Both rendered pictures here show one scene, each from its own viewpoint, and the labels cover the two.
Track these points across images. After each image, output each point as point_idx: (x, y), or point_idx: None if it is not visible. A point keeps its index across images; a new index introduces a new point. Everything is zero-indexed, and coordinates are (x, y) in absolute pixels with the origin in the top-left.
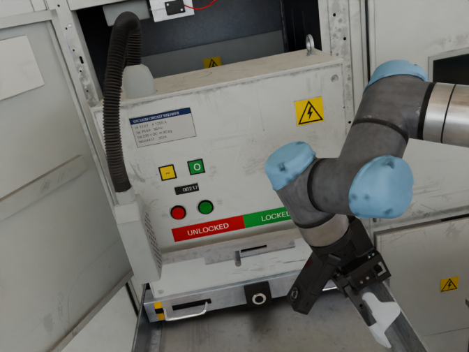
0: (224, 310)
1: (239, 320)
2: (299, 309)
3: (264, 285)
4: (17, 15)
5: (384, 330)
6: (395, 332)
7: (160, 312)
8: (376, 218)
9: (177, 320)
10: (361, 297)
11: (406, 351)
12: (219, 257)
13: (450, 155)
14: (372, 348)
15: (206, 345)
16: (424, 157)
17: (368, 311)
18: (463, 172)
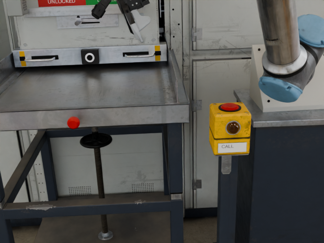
0: (67, 69)
1: (75, 72)
2: (94, 12)
3: (94, 49)
4: None
5: (139, 29)
6: (168, 76)
7: (22, 60)
8: (193, 46)
9: (34, 71)
10: (130, 11)
11: (169, 81)
12: (67, 24)
13: (247, 4)
14: (150, 81)
15: (48, 77)
16: (228, 2)
17: (131, 16)
18: (256, 19)
